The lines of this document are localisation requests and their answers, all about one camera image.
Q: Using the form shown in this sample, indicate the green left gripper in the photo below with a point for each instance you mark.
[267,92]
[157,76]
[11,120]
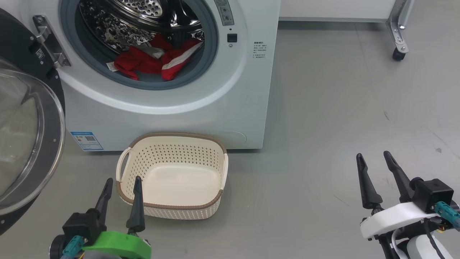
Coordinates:
[118,246]

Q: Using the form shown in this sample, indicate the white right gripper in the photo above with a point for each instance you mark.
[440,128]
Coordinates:
[391,217]

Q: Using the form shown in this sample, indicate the red and white garment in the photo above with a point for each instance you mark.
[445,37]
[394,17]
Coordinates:
[143,61]

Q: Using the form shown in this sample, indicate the cream perforated laundry basket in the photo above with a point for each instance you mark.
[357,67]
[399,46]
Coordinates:
[179,183]

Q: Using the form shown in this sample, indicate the white front-load washing machine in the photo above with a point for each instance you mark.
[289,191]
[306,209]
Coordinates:
[143,118]

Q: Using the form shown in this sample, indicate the grey rubber door gasket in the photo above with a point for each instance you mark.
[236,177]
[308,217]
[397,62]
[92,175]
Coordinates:
[208,54]

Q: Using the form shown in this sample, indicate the metal door hinge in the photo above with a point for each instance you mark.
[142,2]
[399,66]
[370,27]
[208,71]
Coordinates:
[50,39]

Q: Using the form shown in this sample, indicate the blue energy label sticker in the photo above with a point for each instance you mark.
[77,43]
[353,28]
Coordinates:
[87,141]

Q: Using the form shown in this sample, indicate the round drain filter cover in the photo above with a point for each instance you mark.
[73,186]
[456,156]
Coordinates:
[235,137]

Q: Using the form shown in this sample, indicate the metal panel leg with caster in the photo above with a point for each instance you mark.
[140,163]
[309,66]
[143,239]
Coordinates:
[397,32]

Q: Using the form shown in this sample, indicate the steel washer drum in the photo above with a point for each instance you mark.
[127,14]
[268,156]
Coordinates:
[118,25]

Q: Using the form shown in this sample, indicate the white partition panel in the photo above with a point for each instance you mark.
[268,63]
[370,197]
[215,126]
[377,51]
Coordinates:
[334,9]

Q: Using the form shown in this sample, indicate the grey warning sticker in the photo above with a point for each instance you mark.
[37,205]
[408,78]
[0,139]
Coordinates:
[224,12]

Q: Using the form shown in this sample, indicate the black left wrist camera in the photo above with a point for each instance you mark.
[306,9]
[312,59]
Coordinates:
[81,226]

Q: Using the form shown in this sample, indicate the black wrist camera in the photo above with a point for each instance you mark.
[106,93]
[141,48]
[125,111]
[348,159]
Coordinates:
[81,226]
[433,194]

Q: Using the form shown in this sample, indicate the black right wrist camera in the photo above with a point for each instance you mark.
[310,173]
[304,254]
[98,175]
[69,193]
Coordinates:
[433,194]

